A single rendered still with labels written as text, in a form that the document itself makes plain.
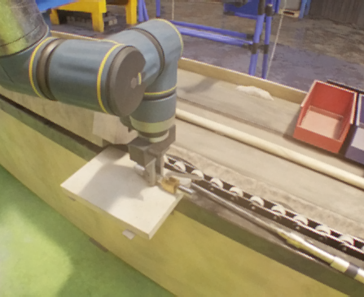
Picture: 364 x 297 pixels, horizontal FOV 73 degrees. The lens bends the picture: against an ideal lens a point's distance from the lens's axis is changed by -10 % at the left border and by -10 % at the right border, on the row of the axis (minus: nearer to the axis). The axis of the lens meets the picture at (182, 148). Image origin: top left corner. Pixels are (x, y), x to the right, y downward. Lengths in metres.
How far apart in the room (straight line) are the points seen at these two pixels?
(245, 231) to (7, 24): 0.65
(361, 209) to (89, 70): 0.83
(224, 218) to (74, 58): 0.52
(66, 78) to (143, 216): 0.39
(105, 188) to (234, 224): 0.36
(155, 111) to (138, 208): 0.26
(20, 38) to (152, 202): 0.47
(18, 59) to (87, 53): 0.12
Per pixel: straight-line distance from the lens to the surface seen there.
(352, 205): 0.93
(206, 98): 1.28
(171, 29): 0.55
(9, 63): 0.49
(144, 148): 0.61
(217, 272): 0.95
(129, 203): 0.70
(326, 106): 1.36
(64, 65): 0.42
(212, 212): 0.73
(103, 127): 0.78
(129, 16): 6.45
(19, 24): 0.46
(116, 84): 0.37
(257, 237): 0.71
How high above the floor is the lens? 1.33
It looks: 38 degrees down
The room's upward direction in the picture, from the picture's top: 3 degrees clockwise
